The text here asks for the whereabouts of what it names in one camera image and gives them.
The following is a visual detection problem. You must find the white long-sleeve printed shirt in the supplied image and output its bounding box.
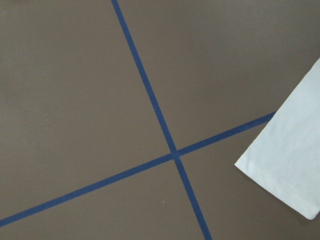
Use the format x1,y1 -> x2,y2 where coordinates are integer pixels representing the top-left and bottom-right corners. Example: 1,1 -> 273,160
234,61 -> 320,220

